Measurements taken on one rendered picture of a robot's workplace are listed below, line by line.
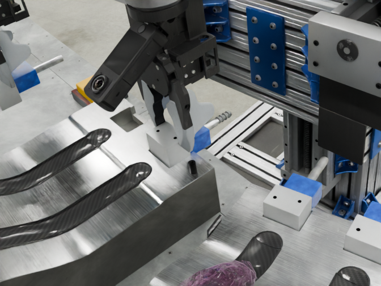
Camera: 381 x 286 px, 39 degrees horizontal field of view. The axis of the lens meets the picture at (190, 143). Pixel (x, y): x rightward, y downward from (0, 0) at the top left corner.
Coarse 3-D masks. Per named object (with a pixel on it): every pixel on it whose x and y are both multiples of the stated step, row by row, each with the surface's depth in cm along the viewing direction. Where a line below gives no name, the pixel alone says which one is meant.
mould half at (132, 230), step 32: (64, 128) 83; (96, 128) 81; (0, 160) 79; (32, 160) 79; (96, 160) 76; (128, 160) 75; (32, 192) 73; (64, 192) 72; (128, 192) 70; (160, 192) 69; (192, 192) 71; (0, 224) 66; (96, 224) 67; (128, 224) 66; (160, 224) 70; (192, 224) 74; (0, 256) 61; (32, 256) 62; (64, 256) 63; (96, 256) 65; (128, 256) 69
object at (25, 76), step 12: (48, 60) 90; (60, 60) 90; (12, 72) 86; (24, 72) 86; (36, 72) 87; (0, 84) 83; (24, 84) 86; (36, 84) 88; (0, 96) 84; (12, 96) 86; (0, 108) 86
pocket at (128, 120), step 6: (126, 108) 84; (132, 108) 84; (120, 114) 84; (126, 114) 85; (132, 114) 85; (114, 120) 84; (120, 120) 84; (126, 120) 85; (132, 120) 86; (138, 120) 84; (144, 120) 83; (120, 126) 85; (126, 126) 85; (132, 126) 85; (138, 126) 84; (126, 132) 84
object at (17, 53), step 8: (0, 32) 79; (0, 40) 79; (8, 40) 80; (8, 48) 80; (16, 48) 81; (24, 48) 82; (8, 56) 81; (16, 56) 81; (24, 56) 82; (8, 64) 81; (16, 64) 82; (0, 72) 80; (8, 72) 81; (8, 80) 82
